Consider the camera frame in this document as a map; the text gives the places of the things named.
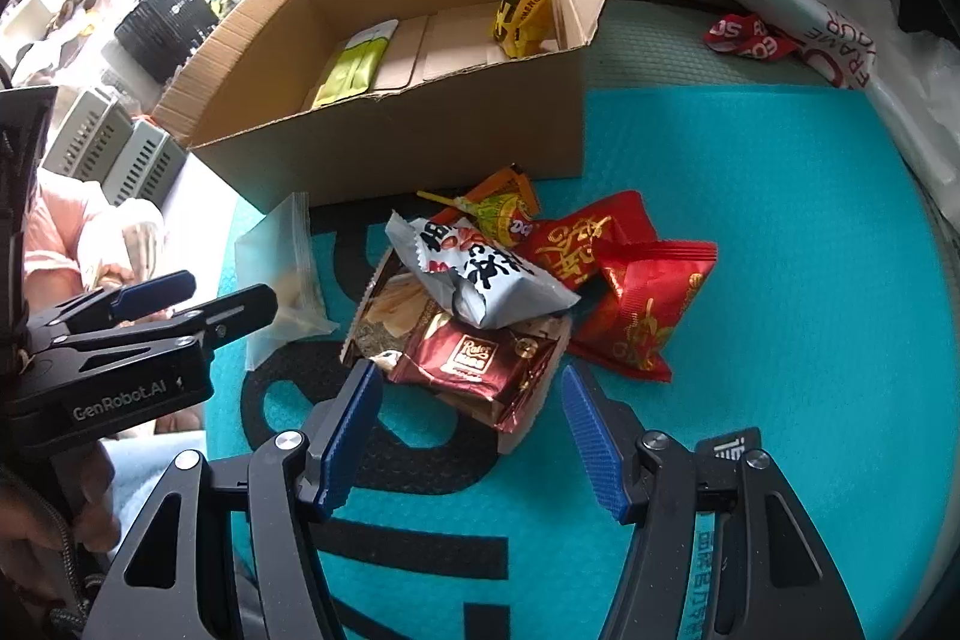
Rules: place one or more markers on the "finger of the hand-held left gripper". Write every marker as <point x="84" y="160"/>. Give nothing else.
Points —
<point x="232" y="310"/>
<point x="154" y="291"/>

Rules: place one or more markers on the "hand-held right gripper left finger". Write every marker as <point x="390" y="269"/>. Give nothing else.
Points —
<point x="349" y="437"/>

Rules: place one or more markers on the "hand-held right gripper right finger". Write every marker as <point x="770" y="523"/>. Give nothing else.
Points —
<point x="592" y="445"/>

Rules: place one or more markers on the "clear plastic snack packet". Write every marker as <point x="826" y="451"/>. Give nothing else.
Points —
<point x="285" y="280"/>

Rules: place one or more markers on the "tan chip packet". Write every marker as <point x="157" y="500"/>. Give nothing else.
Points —
<point x="390" y="317"/>

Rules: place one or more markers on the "dark brown snack packet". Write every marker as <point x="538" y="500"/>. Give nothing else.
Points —
<point x="465" y="362"/>

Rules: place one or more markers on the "red snack packet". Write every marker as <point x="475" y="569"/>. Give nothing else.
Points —
<point x="592" y="235"/>
<point x="645" y="310"/>

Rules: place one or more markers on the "white and black snack packet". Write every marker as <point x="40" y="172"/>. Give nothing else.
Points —
<point x="480" y="272"/>

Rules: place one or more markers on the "yellow-green lollipop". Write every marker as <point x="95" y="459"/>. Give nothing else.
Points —
<point x="499" y="218"/>

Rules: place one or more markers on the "orange snack packet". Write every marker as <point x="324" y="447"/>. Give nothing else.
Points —
<point x="511" y="183"/>

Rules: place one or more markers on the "brown cardboard box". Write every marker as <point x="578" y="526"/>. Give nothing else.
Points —
<point x="450" y="123"/>

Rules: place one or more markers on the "person's left hand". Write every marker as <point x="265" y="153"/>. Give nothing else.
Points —
<point x="30" y="527"/>

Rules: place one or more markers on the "person's light blue trouser leg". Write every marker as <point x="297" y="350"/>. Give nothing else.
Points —
<point x="142" y="467"/>

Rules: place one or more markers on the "pink cloth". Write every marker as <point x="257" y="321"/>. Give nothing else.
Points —
<point x="60" y="227"/>

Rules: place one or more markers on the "grey slotted basket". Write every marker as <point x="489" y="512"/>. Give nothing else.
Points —
<point x="79" y="130"/>
<point x="146" y="164"/>

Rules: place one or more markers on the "teal bubble mat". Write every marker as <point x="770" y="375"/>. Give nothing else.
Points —
<point x="750" y="385"/>

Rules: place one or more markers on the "green flat packet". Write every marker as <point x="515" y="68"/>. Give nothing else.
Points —
<point x="349" y="70"/>

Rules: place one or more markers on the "yellow snack packet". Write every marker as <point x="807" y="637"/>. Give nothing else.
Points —
<point x="521" y="18"/>

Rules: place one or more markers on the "red crumpled wrapper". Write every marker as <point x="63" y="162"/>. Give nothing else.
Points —
<point x="746" y="36"/>

